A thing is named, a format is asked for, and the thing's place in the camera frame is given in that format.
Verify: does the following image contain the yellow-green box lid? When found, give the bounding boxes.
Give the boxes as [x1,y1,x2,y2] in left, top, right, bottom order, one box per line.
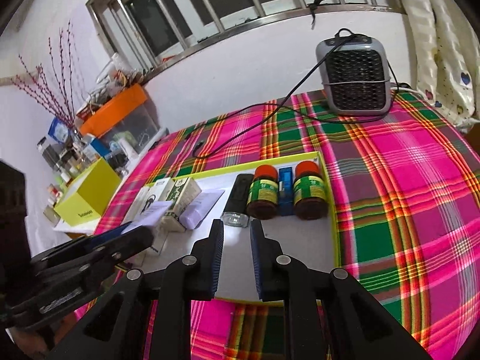
[54,158,121,226]

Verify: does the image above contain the brown jar orange lid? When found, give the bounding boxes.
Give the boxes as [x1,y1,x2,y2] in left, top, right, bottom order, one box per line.
[293,160,328,220]
[247,164,279,220]

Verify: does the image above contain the orange plastic bin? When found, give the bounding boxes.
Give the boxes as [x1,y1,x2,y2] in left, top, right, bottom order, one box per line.
[79,84,147,137]

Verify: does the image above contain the pink plaid tablecloth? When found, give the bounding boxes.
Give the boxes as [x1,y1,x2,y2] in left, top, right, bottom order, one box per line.
[96,91,479,359]

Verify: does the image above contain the white beige long box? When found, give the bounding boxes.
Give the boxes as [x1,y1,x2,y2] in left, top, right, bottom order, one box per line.
[121,185,151,224]

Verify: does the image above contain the cream patterned curtain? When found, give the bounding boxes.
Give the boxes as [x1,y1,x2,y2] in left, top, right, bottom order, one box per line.
[400,0,479,133]

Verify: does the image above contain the white lavender cream tube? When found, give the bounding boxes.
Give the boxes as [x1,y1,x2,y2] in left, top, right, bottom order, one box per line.
[179,189,224,230]

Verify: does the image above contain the green white medicine box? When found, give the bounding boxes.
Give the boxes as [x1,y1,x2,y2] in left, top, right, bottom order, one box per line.
[160,177,202,233]

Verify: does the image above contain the red twig branches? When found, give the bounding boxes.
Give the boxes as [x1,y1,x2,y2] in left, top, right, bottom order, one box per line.
[10,21,76,129]

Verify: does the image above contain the blue translucent small box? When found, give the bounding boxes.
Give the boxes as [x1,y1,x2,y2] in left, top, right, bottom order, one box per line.
[278,166,294,216]

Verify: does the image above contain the clear plastic storage box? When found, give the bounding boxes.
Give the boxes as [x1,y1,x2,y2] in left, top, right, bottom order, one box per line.
[100,105,159,154]

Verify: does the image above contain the black heater power cable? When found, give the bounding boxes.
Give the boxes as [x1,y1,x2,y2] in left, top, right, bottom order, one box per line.
[191,28,401,160]

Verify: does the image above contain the person's left hand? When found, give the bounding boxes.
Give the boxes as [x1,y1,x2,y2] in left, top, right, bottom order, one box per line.
[8,312,77,359]

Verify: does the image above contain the shallow yellow-green tray box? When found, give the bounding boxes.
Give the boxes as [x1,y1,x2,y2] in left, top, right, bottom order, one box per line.
[112,150,342,307]

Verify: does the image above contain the white earphone box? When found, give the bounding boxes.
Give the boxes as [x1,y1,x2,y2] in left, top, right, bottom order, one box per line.
[139,178,173,256]

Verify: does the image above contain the small grey space heater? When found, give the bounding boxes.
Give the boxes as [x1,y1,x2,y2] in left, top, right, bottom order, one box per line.
[316,33,392,116]

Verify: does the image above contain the blue white carton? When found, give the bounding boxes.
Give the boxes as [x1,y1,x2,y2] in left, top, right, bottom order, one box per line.
[83,135,111,162]

